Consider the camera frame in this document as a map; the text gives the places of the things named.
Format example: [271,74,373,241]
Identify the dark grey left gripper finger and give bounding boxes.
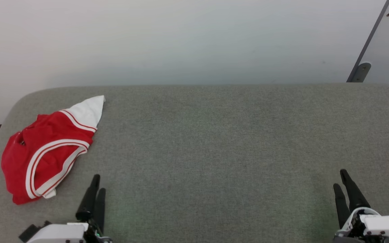
[93,188,106,234]
[76,174,101,222]

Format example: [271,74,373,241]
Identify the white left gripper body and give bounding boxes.
[19,221,112,243]

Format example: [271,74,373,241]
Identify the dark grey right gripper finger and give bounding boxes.
[333,183,351,230]
[340,169,371,212]

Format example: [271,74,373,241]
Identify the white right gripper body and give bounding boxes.
[333,207,389,243]

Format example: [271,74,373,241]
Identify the red basketball jersey white trim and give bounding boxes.
[1,95,106,205]

